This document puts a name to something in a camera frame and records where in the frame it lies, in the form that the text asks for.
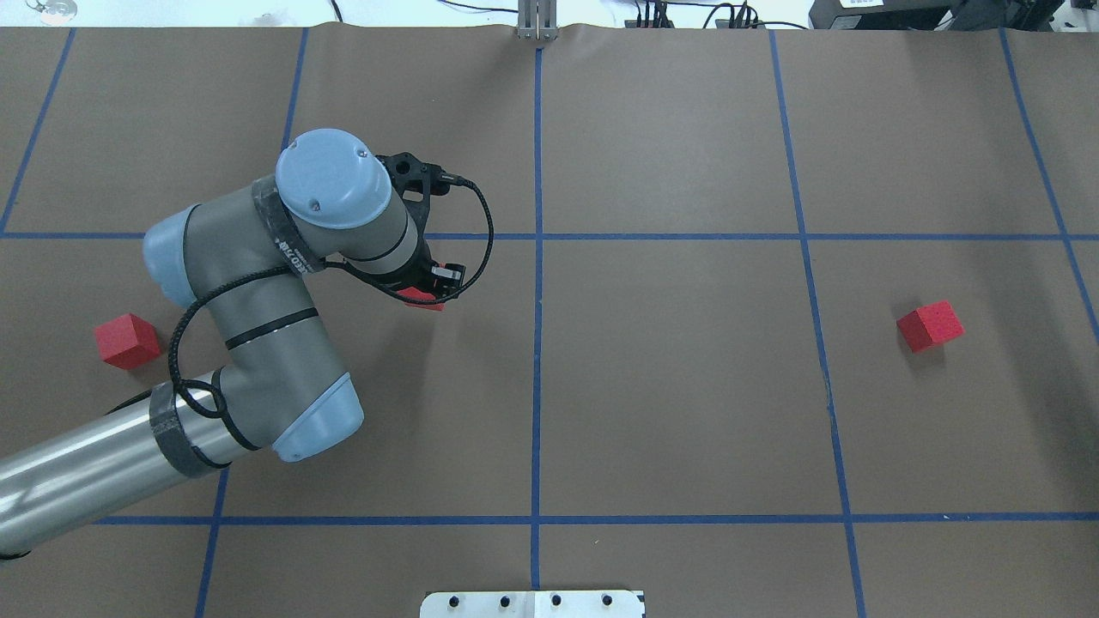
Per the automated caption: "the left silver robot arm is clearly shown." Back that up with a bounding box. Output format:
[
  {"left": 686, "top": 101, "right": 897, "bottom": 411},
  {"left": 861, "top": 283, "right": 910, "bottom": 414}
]
[{"left": 1, "top": 128, "right": 477, "bottom": 563}]

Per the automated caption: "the brown paper table cover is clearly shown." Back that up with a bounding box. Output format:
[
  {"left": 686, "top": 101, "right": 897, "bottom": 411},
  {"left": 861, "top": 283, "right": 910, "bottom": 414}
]
[{"left": 3, "top": 23, "right": 1096, "bottom": 617}]

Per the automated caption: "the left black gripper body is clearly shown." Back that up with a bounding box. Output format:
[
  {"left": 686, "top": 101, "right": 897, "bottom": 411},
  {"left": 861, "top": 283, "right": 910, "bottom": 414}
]
[{"left": 370, "top": 242, "right": 440, "bottom": 297}]

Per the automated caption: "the white pedestal column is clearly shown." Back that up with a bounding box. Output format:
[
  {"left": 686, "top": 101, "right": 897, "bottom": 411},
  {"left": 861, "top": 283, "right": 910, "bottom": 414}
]
[{"left": 419, "top": 591, "right": 647, "bottom": 617}]

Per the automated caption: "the black box with label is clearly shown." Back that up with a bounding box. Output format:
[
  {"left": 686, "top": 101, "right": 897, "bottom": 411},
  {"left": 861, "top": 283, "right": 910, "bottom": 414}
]
[{"left": 808, "top": 1, "right": 965, "bottom": 31}]

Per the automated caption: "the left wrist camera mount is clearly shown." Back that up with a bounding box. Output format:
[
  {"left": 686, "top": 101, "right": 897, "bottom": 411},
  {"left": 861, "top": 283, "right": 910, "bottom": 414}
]
[{"left": 374, "top": 152, "right": 470, "bottom": 221}]

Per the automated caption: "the aluminium frame post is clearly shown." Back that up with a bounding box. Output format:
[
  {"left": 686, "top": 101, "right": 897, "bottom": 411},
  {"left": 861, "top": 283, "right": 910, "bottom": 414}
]
[{"left": 517, "top": 0, "right": 560, "bottom": 42}]

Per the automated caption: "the red block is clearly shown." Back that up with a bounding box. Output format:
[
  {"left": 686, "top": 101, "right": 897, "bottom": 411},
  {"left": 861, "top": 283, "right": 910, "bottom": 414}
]
[
  {"left": 896, "top": 299, "right": 966, "bottom": 354},
  {"left": 93, "top": 313, "right": 162, "bottom": 371},
  {"left": 396, "top": 287, "right": 445, "bottom": 312}
]

